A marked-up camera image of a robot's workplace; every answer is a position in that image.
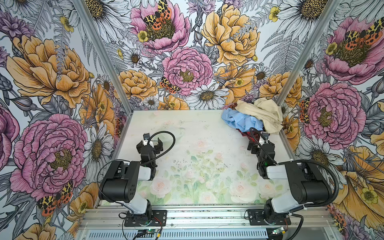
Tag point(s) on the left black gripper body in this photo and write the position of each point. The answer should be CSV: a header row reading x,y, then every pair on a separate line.
x,y
149,144

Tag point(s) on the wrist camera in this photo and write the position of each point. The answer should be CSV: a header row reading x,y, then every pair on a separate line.
x,y
265,136
146,137

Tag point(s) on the green circuit board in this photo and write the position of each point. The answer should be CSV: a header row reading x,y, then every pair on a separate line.
x,y
278,231
149,233

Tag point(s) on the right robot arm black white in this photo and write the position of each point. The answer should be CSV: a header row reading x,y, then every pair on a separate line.
x,y
311,184

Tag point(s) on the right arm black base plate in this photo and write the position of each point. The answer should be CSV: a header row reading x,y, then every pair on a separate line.
x,y
258,217

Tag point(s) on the right aluminium corner post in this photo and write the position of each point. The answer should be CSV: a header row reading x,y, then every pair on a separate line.
x,y
323,22

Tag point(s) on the right green circuit board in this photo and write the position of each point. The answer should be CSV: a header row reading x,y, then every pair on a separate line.
x,y
278,231

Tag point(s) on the left aluminium corner post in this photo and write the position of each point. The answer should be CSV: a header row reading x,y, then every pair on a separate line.
x,y
97,41

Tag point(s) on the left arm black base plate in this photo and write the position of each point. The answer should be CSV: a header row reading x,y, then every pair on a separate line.
x,y
157,218

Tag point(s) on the aluminium corner post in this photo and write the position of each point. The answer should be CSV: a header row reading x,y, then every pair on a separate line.
x,y
323,22
97,41

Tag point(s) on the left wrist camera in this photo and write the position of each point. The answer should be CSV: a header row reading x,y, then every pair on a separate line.
x,y
146,137

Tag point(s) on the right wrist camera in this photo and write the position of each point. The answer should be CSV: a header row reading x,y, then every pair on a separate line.
x,y
265,136

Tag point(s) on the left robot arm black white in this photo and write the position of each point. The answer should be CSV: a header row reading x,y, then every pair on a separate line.
x,y
120,183

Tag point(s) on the beige cream cloth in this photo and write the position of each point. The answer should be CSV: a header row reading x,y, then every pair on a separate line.
x,y
265,110

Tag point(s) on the left green circuit board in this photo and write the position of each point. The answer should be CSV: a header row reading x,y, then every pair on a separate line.
x,y
149,233

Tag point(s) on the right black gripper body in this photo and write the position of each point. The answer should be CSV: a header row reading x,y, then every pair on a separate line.
x,y
261,145

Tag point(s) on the aluminium front frame rail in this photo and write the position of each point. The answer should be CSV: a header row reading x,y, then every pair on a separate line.
x,y
207,223

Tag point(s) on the light blue cloth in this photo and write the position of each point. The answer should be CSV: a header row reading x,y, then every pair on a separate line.
x,y
242,122

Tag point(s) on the red black plaid cloth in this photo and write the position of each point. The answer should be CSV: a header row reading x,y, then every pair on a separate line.
x,y
252,136

